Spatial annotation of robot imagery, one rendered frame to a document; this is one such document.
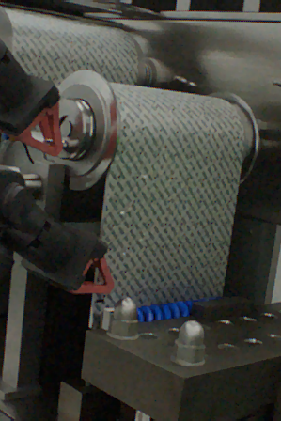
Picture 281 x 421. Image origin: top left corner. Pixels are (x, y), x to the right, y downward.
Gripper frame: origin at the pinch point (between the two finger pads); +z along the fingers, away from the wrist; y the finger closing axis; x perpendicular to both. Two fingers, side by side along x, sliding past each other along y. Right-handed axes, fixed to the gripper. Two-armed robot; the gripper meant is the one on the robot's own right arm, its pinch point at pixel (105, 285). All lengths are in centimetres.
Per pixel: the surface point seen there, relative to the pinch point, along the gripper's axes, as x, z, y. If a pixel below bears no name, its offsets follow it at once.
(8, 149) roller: 10.9, -8.3, -22.1
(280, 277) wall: 82, 258, -163
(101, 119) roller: 15.8, -12.3, -1.5
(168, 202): 13.2, 2.2, 0.3
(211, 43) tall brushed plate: 44.3, 9.9, -16.8
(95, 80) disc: 20.0, -14.2, -4.0
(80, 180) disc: 9.3, -8.0, -4.4
